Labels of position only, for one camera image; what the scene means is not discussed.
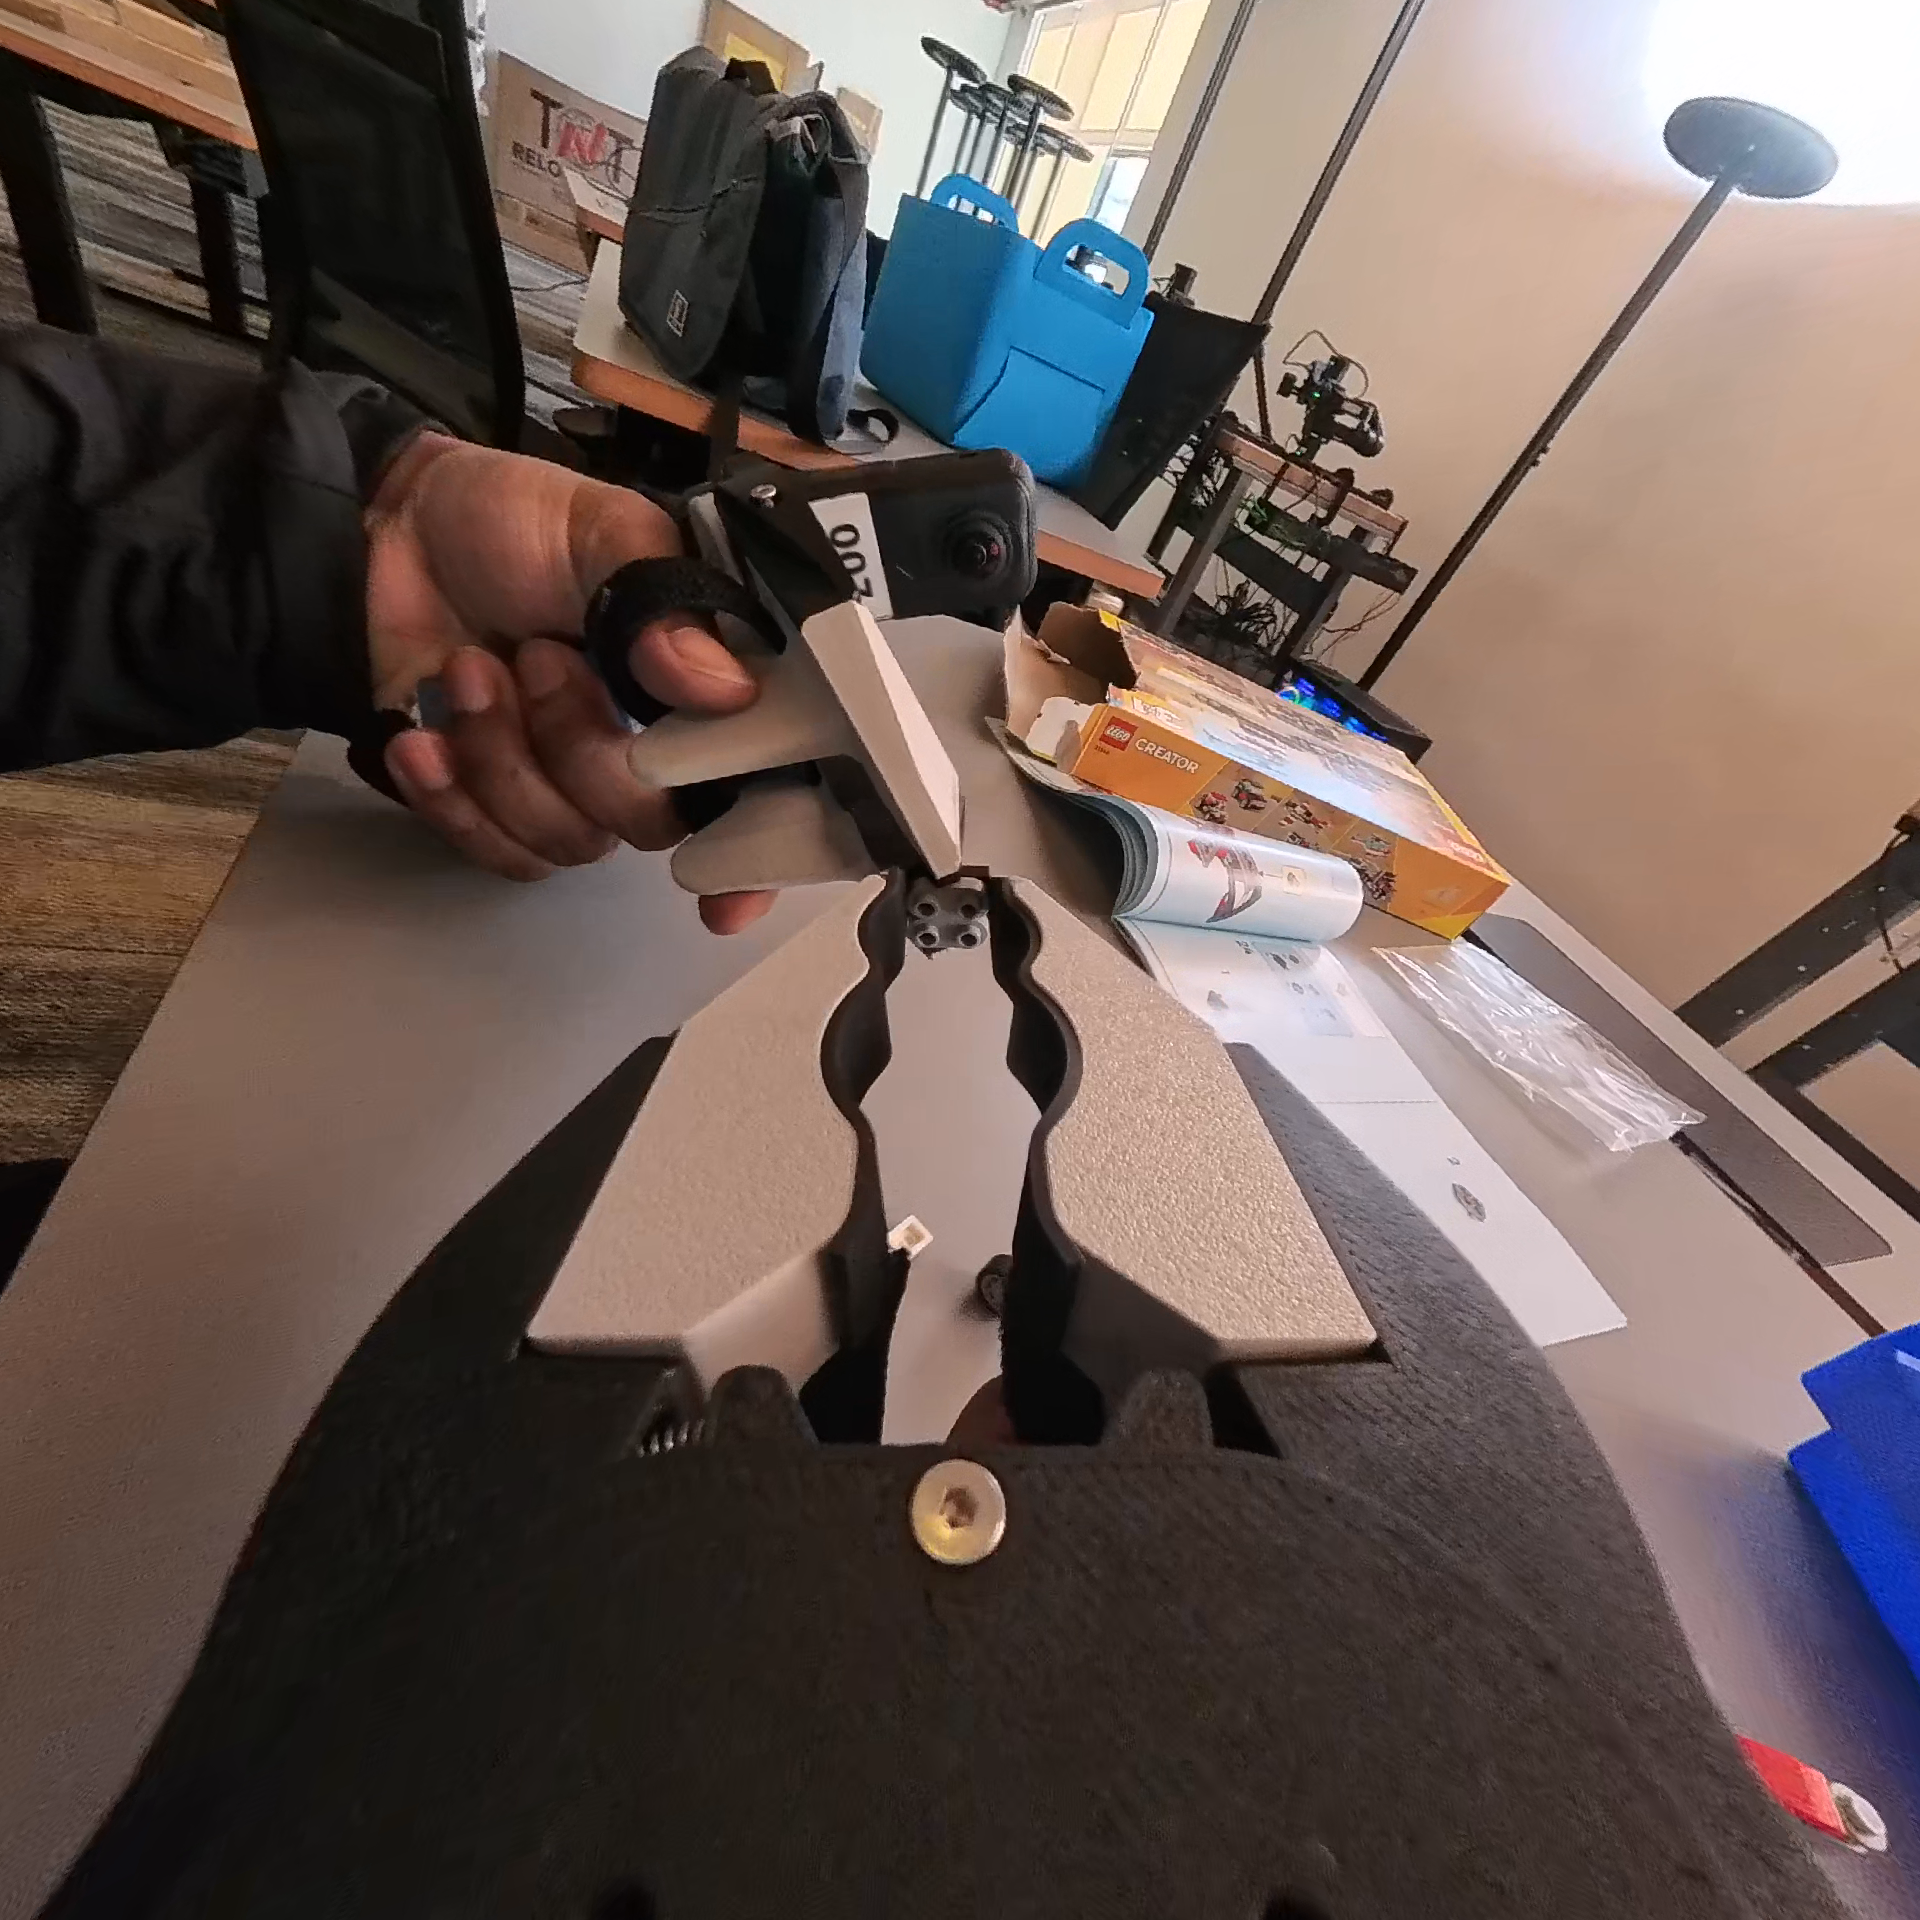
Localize person's left hand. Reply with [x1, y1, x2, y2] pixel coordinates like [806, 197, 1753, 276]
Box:
[360, 432, 784, 935]

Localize grey desk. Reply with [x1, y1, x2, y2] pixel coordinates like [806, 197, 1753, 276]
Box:
[0, 599, 1920, 1920]

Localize wooden top office desk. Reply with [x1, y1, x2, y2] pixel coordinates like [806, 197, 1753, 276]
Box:
[568, 241, 1168, 603]
[0, 0, 260, 336]

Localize red white toy brick airplane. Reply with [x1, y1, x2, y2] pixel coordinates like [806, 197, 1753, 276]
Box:
[1729, 1729, 1895, 1854]

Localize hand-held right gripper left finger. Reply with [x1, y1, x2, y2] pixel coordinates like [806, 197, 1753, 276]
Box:
[531, 879, 904, 1399]

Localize clear plastic bag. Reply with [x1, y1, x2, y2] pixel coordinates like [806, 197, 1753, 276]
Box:
[1364, 937, 1708, 1158]

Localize black camera stand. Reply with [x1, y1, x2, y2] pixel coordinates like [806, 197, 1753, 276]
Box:
[1157, 345, 1421, 679]

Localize computer with coloured lights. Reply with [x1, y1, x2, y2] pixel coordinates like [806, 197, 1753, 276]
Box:
[1276, 665, 1439, 753]

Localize white instruction booklet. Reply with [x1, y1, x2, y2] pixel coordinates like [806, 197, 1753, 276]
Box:
[988, 721, 1628, 1349]

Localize person's left forearm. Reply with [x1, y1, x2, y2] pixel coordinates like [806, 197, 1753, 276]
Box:
[0, 324, 441, 779]

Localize blue plastic bin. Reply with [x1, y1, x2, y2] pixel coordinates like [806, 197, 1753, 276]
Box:
[1790, 1321, 1920, 1683]

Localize black camera tripod rig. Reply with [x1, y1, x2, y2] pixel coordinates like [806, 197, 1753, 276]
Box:
[1679, 804, 1920, 1138]

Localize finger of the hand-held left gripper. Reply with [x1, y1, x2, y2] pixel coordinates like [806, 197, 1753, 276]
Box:
[664, 767, 904, 896]
[624, 599, 969, 880]

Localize black backpack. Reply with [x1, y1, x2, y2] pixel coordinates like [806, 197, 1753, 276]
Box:
[619, 44, 904, 453]

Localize small grey toy piece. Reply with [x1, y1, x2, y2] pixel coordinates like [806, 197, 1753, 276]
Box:
[901, 871, 996, 959]

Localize orange toy brick cardboard box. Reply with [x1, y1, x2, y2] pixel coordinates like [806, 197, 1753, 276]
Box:
[999, 599, 1514, 941]

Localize blue felt bag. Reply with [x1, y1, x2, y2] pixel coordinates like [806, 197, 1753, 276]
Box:
[859, 172, 1157, 488]

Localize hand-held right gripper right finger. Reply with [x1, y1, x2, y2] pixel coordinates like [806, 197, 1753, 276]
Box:
[988, 879, 1385, 1399]

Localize black floor lamp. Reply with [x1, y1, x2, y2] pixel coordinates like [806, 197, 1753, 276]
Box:
[1354, 94, 1840, 687]

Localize cardboard box with red print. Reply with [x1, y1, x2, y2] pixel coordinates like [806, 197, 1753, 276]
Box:
[479, 51, 649, 274]

